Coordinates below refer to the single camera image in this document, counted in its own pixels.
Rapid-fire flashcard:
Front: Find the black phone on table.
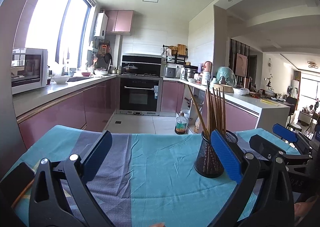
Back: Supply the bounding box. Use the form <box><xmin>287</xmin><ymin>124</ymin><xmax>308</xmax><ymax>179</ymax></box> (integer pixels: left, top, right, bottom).
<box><xmin>1</xmin><ymin>162</ymin><xmax>35</xmax><ymax>208</ymax></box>

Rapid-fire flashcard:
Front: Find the black mesh utensil holder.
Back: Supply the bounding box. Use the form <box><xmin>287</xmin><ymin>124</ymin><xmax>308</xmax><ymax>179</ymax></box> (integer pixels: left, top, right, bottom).
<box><xmin>194</xmin><ymin>130</ymin><xmax>242</xmax><ymax>182</ymax></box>

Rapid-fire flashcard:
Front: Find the wooden chopstick upright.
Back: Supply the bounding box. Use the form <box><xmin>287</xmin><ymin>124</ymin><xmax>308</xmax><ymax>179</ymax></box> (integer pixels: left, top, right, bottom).
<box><xmin>219</xmin><ymin>89</ymin><xmax>226</xmax><ymax>136</ymax></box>

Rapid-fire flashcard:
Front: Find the teal plastic bag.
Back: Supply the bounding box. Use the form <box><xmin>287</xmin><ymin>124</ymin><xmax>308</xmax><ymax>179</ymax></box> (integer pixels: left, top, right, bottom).
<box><xmin>216</xmin><ymin>66</ymin><xmax>236</xmax><ymax>87</ymax></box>

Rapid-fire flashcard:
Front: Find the leaning wooden chopstick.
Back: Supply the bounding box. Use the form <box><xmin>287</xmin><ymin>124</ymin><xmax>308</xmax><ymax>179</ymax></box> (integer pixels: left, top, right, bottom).
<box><xmin>187</xmin><ymin>85</ymin><xmax>209</xmax><ymax>140</ymax></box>

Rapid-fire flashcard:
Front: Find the teal striped tablecloth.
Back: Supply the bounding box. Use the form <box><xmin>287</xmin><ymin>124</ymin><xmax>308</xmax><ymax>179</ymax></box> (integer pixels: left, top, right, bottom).
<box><xmin>7</xmin><ymin>124</ymin><xmax>301</xmax><ymax>227</ymax></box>

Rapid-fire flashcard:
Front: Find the pink lower cabinets left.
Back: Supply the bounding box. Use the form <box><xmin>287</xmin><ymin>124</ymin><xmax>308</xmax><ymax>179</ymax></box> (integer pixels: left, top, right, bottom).
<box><xmin>17</xmin><ymin>76</ymin><xmax>118</xmax><ymax>149</ymax></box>

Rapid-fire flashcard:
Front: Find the pink kettle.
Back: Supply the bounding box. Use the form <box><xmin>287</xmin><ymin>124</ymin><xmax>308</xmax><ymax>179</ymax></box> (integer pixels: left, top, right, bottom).
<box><xmin>201</xmin><ymin>61</ymin><xmax>213</xmax><ymax>85</ymax></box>

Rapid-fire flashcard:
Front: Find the oil bottle on floor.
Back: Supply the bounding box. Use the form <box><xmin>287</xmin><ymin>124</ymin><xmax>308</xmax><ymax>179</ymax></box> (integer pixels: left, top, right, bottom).
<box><xmin>175</xmin><ymin>112</ymin><xmax>188</xmax><ymax>135</ymax></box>

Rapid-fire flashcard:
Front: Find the white bowl on counter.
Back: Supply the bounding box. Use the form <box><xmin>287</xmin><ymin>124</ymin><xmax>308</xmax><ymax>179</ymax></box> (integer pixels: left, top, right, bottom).
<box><xmin>52</xmin><ymin>76</ymin><xmax>70</xmax><ymax>84</ymax></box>

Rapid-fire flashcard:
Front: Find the black built-in oven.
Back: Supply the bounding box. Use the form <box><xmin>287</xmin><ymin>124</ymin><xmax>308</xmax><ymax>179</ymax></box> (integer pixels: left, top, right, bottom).
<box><xmin>117</xmin><ymin>75</ymin><xmax>163</xmax><ymax>116</ymax></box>

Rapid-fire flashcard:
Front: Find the white microwave oven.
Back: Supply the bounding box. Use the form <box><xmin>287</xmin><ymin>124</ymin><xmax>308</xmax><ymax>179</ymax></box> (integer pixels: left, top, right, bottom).
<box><xmin>11</xmin><ymin>48</ymin><xmax>48</xmax><ymax>95</ymax></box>

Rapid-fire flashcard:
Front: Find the black range hood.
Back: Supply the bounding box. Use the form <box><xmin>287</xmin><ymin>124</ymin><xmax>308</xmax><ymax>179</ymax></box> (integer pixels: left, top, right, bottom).
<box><xmin>120</xmin><ymin>53</ymin><xmax>163</xmax><ymax>77</ymax></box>

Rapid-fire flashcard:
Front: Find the white water heater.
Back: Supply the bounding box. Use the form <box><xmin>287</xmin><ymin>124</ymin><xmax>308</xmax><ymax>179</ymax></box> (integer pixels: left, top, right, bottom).
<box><xmin>93</xmin><ymin>13</ymin><xmax>108</xmax><ymax>40</ymax></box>

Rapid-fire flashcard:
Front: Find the black wall shelf rack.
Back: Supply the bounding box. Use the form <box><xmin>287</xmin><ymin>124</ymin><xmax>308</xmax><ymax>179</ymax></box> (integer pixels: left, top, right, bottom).
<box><xmin>161</xmin><ymin>44</ymin><xmax>188</xmax><ymax>65</ymax></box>

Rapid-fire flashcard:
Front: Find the pink wall cabinet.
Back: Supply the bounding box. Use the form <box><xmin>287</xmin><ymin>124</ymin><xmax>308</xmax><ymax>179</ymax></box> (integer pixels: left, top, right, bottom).
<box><xmin>105</xmin><ymin>10</ymin><xmax>134</xmax><ymax>35</ymax></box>

